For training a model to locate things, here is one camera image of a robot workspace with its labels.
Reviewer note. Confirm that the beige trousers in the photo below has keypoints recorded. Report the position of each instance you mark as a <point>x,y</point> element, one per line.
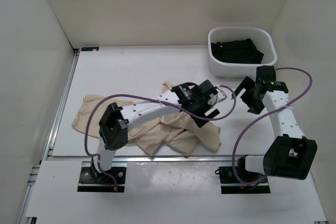
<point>177,131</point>

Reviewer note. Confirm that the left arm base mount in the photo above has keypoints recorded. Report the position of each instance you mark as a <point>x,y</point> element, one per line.
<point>92,181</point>

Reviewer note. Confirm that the black corner bracket label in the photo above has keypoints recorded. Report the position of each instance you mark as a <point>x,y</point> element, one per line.
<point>89,48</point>

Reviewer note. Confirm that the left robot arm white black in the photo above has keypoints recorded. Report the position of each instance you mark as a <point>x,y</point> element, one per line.
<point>187,98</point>

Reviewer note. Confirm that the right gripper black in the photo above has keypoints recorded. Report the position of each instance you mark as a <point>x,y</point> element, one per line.
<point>254,107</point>

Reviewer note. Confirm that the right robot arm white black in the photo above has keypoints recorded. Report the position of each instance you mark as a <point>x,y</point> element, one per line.
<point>291,154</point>

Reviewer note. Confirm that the white plastic basket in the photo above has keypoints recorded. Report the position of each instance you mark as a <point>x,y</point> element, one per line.
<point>262,40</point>

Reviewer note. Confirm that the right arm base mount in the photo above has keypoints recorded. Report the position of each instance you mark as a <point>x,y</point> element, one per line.
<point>231,186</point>

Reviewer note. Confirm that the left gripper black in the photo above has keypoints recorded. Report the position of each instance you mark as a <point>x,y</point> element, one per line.
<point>207,107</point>

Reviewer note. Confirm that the black trousers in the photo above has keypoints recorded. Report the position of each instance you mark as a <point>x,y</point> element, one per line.
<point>237,51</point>

